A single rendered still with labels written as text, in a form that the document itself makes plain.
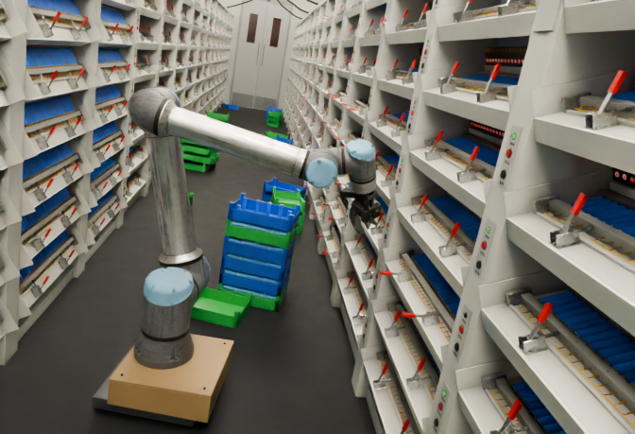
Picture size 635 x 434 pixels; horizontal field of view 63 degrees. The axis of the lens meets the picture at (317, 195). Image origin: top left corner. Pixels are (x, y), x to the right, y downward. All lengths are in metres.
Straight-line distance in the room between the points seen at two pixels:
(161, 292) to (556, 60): 1.23
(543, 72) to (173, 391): 1.31
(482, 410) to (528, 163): 0.50
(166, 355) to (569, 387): 1.21
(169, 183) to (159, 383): 0.62
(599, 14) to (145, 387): 1.47
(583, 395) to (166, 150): 1.33
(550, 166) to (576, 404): 0.43
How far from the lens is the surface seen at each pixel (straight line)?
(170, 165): 1.74
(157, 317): 1.70
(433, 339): 1.36
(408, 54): 2.39
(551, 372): 0.95
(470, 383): 1.20
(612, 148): 0.85
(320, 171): 1.50
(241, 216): 2.36
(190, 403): 1.70
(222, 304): 2.48
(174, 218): 1.78
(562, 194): 1.10
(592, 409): 0.89
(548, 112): 1.05
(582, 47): 1.07
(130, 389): 1.74
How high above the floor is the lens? 1.16
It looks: 14 degrees down
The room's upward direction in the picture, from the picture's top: 10 degrees clockwise
